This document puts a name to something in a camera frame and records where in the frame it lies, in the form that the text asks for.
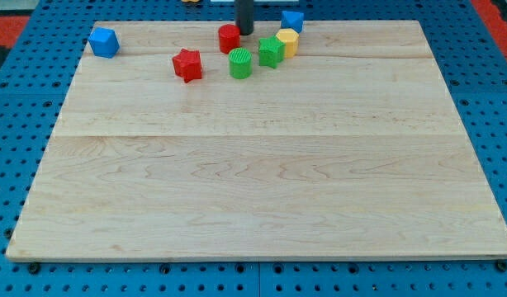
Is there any blue cube block left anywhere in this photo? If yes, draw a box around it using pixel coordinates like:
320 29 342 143
88 27 120 59

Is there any yellow hexagon block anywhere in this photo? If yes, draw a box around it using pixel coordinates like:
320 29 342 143
276 28 299 59

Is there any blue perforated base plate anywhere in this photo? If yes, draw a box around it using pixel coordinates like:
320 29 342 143
0 1 507 296

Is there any blue cube block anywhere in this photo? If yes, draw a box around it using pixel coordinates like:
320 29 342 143
88 27 120 59
281 11 305 33

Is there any green cylinder block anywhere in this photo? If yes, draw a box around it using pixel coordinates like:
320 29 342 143
228 48 252 79

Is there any green star block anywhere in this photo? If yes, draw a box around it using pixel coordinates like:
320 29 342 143
258 35 285 68

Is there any red cylinder block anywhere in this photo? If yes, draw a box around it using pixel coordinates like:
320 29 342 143
218 24 240 54

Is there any blue cube block right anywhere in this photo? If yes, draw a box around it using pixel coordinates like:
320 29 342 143
281 11 305 33

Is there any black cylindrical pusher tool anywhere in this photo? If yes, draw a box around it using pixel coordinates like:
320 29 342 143
234 0 254 35

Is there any wooden board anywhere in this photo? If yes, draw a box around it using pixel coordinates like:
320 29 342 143
6 21 507 262

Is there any red star block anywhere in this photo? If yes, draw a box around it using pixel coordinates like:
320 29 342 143
172 49 202 83

